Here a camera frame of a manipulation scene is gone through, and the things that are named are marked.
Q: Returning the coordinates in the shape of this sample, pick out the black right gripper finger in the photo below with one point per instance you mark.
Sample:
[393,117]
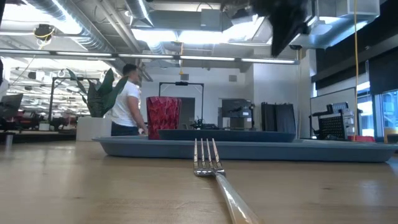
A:
[293,32]
[278,39]

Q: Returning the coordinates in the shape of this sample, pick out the dark blue plate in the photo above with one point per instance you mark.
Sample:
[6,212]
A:
[227,136]

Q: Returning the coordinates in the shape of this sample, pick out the blue plastic tray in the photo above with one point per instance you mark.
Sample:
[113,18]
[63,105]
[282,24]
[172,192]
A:
[248,151]

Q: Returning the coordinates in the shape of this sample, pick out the red faceted cup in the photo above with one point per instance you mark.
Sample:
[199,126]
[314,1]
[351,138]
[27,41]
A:
[163,118]

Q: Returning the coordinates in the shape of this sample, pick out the red tray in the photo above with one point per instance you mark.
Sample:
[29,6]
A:
[360,138]

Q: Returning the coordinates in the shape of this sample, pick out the white partition board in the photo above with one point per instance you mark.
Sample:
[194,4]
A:
[323,99]

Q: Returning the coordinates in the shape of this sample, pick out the black folding panels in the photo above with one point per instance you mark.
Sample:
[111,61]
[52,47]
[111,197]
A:
[278,119]

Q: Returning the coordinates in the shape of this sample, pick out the black equipment box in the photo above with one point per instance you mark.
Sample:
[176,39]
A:
[236,109]

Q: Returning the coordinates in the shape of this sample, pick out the black perforated rack cart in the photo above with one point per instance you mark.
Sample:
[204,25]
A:
[334,126]

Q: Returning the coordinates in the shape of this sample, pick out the long ceiling light bar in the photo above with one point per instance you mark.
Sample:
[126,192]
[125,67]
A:
[149,56]

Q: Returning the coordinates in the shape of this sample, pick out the person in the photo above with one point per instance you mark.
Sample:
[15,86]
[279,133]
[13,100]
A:
[124,102]

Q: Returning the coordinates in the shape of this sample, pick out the green artificial plant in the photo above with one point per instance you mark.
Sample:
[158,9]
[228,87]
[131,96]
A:
[102,99]

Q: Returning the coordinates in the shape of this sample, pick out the white plant pot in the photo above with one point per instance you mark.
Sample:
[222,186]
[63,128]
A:
[91,129]

